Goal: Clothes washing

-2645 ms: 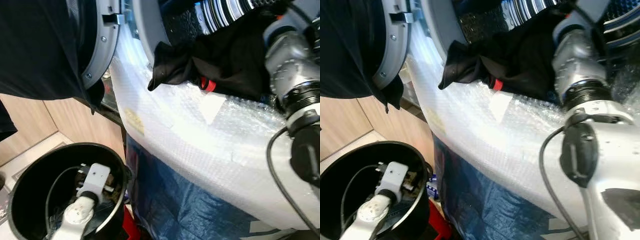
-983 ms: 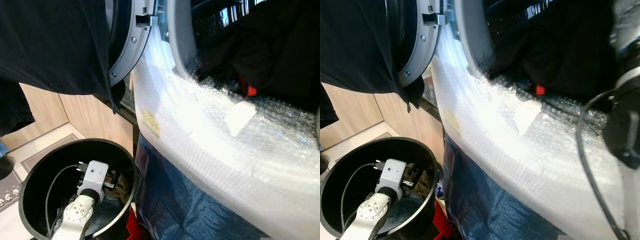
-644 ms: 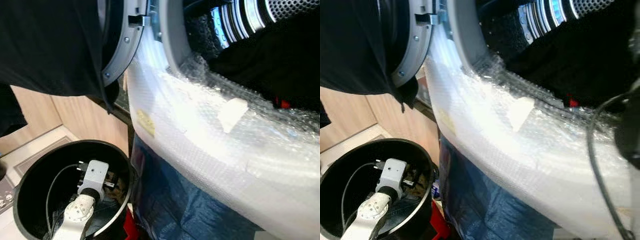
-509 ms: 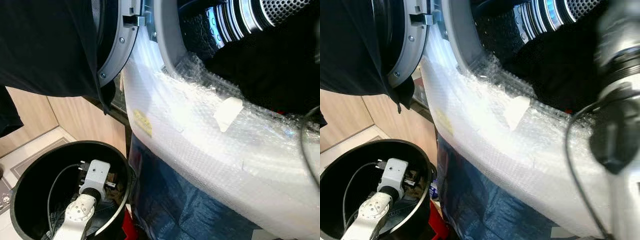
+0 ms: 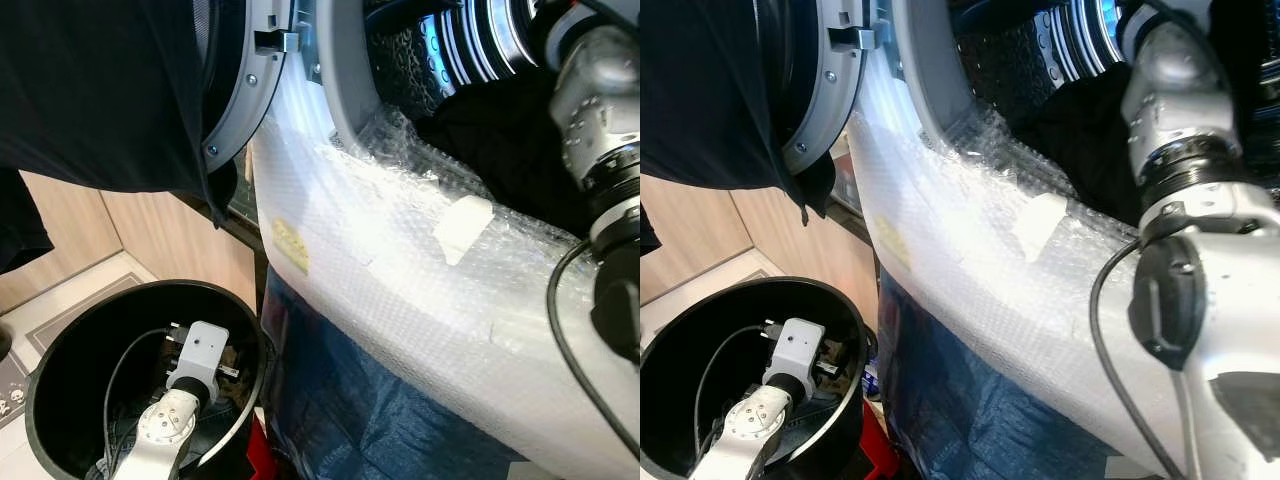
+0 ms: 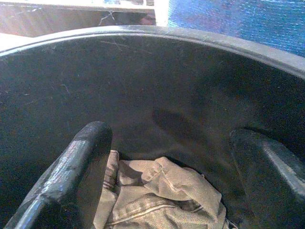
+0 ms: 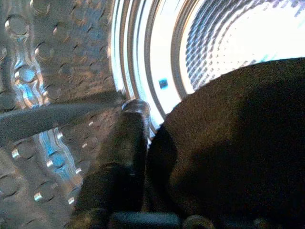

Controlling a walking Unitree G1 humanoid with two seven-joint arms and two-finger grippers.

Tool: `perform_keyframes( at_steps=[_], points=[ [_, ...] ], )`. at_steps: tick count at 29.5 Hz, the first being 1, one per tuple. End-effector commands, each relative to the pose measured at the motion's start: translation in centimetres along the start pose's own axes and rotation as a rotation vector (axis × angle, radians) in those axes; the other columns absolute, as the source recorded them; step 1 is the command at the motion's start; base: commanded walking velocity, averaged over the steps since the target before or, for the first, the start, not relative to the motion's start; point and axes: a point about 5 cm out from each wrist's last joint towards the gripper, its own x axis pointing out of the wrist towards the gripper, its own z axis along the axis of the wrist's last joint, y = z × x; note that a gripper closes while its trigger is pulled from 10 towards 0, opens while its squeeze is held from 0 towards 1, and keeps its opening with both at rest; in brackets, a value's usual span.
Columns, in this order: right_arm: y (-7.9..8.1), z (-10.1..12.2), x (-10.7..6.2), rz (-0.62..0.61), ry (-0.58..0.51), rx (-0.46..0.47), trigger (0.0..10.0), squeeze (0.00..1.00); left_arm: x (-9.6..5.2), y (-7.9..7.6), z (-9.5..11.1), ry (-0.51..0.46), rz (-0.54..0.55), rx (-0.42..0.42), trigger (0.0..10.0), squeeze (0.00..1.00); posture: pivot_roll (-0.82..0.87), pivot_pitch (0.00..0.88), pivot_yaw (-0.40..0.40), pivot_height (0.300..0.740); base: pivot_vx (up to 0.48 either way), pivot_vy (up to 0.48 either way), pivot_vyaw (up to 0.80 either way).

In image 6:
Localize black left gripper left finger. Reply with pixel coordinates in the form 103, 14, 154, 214
4, 121, 113, 229

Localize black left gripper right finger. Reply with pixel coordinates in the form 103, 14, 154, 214
229, 128, 305, 229

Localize beige garment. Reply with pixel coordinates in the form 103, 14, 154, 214
92, 149, 238, 229

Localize black plastic bucket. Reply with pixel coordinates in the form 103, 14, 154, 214
0, 25, 305, 229

